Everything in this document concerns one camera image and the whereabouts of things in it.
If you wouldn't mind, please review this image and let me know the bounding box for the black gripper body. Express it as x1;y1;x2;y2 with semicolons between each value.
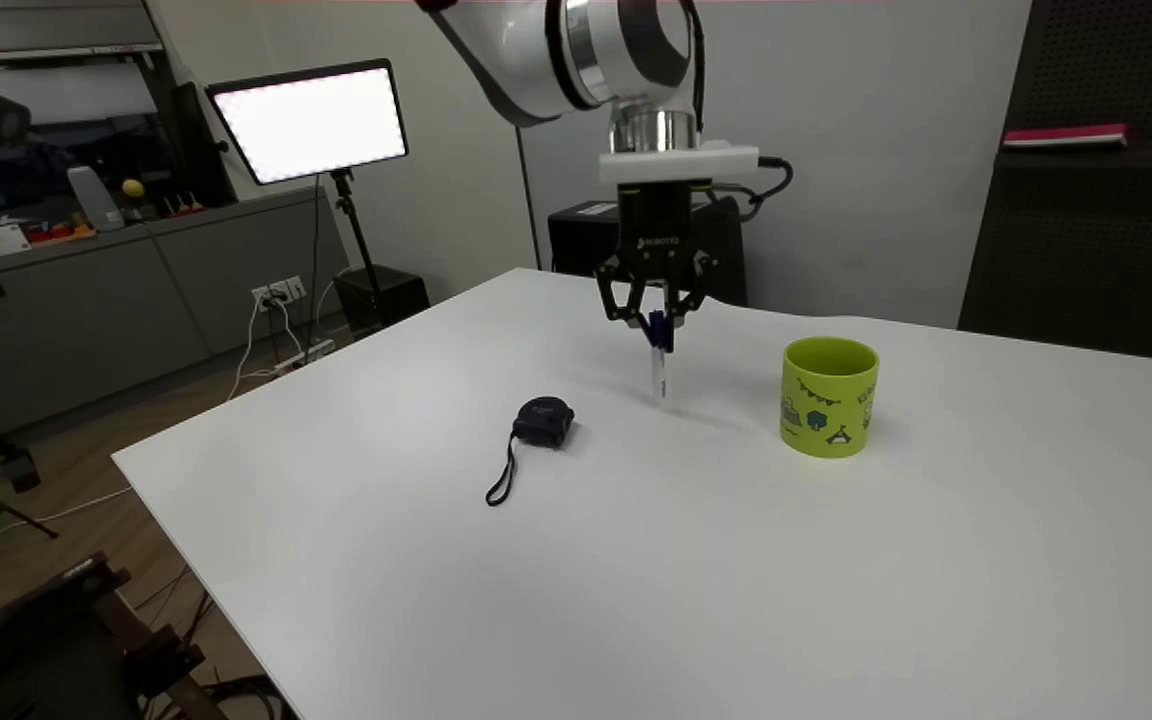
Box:
613;178;718;292

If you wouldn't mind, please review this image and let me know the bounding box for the blue capped white marker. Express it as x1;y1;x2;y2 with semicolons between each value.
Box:
643;310;676;410

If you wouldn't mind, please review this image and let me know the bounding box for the yellow-green printed mug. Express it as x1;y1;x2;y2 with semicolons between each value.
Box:
777;336;883;466

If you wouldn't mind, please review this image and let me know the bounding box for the black box on floor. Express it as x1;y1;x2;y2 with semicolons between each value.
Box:
334;263;431;336

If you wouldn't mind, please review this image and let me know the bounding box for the black light stand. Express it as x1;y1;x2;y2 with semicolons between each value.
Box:
324;167;392;336

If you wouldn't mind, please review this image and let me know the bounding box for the bright LED light panel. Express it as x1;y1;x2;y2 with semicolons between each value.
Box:
205;56;416;191

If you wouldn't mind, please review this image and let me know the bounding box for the pink flat item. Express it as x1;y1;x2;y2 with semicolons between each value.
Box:
1000;122;1133;151

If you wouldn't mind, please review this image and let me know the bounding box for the tall black cabinet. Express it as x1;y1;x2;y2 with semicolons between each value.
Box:
958;0;1152;372

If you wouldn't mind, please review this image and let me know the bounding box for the grey low cabinet counter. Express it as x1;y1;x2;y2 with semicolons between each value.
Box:
0;186;351;466

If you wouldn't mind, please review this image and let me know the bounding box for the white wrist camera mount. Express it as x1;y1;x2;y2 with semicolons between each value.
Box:
598;138;766;190

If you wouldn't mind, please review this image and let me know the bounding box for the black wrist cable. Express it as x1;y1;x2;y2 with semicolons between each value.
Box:
700;151;797;223

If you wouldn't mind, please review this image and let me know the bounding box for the black tape measure with strap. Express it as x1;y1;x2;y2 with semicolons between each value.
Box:
481;392;581;514

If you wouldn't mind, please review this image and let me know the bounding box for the white wall power outlet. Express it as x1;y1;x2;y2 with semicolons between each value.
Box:
250;273;314;312

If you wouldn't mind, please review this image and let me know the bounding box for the white power cable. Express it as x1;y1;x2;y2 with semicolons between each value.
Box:
229;297;342;399

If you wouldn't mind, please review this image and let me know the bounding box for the grey upper wall cabinet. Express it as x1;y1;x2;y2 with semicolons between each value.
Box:
0;0;167;64

